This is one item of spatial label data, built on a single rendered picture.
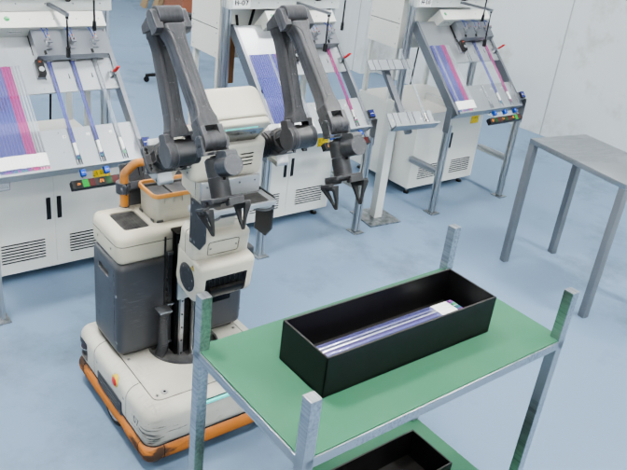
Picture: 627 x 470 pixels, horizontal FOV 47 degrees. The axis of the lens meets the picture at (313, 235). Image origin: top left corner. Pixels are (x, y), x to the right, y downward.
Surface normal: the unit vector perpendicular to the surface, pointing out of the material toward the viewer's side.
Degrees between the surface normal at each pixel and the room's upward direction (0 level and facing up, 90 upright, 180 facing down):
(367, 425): 0
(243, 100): 42
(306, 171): 90
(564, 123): 90
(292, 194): 90
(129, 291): 90
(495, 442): 0
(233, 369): 0
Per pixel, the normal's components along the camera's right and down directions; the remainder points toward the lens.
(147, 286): 0.59, 0.41
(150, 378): 0.11, -0.89
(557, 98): -0.78, 0.20
